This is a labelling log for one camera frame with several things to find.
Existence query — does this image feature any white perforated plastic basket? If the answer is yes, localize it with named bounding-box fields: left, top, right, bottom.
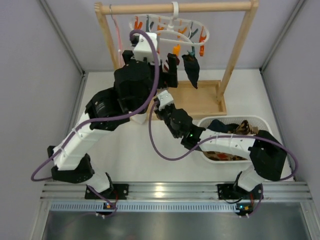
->
left=197, top=115, right=272, bottom=165

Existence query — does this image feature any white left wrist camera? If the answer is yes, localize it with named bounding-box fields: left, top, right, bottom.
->
left=130, top=32, right=161, bottom=64

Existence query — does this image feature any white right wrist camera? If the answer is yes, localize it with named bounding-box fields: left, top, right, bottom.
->
left=156, top=90, right=174, bottom=111

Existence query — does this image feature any wooden clothes rack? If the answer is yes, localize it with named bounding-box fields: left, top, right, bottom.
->
left=94, top=0, right=259, bottom=119

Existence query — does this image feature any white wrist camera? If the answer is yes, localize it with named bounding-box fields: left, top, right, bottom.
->
left=156, top=90, right=174, bottom=111
left=130, top=32, right=161, bottom=64

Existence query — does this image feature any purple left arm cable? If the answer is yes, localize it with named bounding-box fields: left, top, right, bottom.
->
left=30, top=29, right=161, bottom=217

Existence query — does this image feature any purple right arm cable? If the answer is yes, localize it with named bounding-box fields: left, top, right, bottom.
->
left=148, top=98, right=300, bottom=217

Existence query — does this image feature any argyle patterned sock in basket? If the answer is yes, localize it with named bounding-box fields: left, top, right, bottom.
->
left=203, top=120, right=259, bottom=162

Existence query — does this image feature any white hanging cloth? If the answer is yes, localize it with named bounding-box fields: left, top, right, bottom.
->
left=130, top=113, right=147, bottom=125

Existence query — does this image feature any dark navy sock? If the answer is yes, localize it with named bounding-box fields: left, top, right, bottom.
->
left=182, top=54, right=200, bottom=89

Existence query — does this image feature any white plastic clip hanger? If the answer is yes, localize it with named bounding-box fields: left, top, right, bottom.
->
left=129, top=1, right=210, bottom=49

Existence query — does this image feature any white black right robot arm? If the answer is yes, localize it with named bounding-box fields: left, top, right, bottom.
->
left=151, top=102, right=287, bottom=198

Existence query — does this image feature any navy sock with bear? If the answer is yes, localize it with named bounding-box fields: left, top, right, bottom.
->
left=207, top=119, right=239, bottom=134

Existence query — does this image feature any aluminium rail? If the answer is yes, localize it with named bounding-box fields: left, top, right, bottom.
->
left=40, top=181, right=313, bottom=202

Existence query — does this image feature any perforated cable tray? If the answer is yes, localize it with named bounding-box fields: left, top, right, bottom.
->
left=50, top=201, right=240, bottom=213

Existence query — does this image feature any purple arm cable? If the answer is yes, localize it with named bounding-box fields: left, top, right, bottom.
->
left=148, top=98, right=300, bottom=217
left=30, top=29, right=161, bottom=217

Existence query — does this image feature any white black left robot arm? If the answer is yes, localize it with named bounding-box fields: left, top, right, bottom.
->
left=47, top=50, right=178, bottom=197

